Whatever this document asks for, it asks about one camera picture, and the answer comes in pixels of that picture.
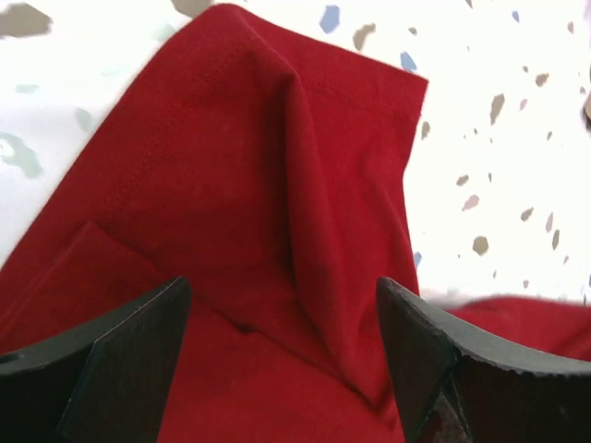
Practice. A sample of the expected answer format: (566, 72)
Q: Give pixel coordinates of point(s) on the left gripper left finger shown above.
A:
(106, 380)

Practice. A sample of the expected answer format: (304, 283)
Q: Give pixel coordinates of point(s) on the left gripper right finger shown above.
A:
(455, 382)

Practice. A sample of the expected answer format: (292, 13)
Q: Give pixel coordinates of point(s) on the dark red t-shirt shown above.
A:
(266, 169)

